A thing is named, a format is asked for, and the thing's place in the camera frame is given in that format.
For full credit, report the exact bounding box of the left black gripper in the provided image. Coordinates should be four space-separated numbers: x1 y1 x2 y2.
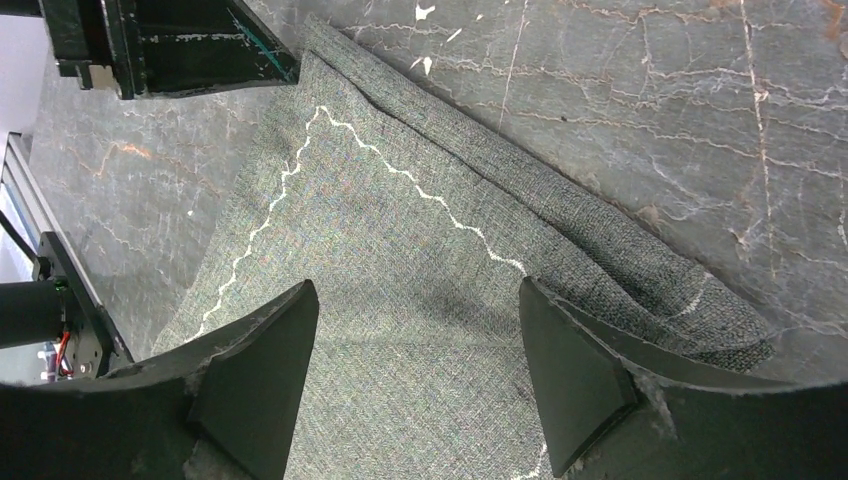
38 0 300 100

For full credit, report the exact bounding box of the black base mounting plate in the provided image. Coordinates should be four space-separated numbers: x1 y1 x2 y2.
1 215 134 383

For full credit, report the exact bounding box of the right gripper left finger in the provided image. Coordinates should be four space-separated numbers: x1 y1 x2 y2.
1 280 319 479

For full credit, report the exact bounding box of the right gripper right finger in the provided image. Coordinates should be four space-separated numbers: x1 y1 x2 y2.
519 278 847 479

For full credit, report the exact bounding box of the grey cloth napkin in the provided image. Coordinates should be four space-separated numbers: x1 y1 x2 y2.
152 16 773 479

